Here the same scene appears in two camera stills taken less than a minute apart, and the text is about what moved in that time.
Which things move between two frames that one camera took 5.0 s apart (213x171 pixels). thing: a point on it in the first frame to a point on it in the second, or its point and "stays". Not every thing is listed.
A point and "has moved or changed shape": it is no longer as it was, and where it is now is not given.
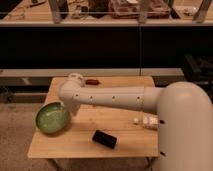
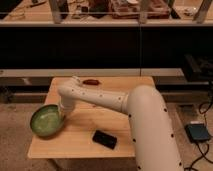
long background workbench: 106,13 stays
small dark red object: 92,82 stays
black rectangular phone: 104,139 stays
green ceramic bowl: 53,117 has moved or changed shape
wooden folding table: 100,132 stays
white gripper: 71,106 to 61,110
